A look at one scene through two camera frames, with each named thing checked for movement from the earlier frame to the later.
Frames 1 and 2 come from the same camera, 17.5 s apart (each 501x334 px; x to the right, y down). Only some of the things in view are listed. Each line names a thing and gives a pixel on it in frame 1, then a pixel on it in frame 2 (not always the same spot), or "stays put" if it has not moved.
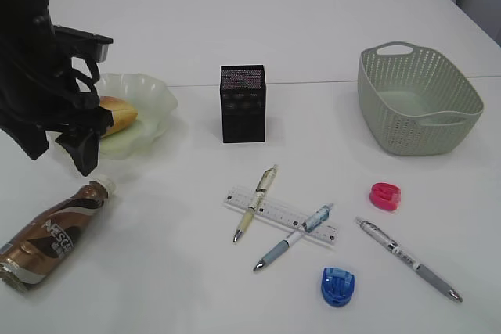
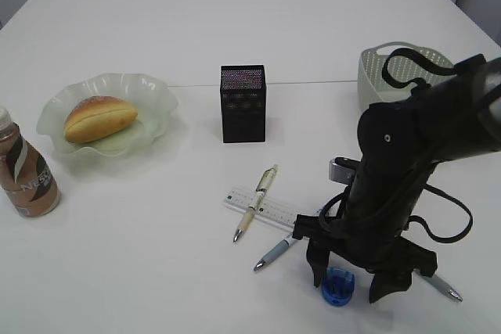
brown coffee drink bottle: (49, 239) to (26, 172)
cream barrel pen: (266, 177) stays put
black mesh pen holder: (243, 103) stays put
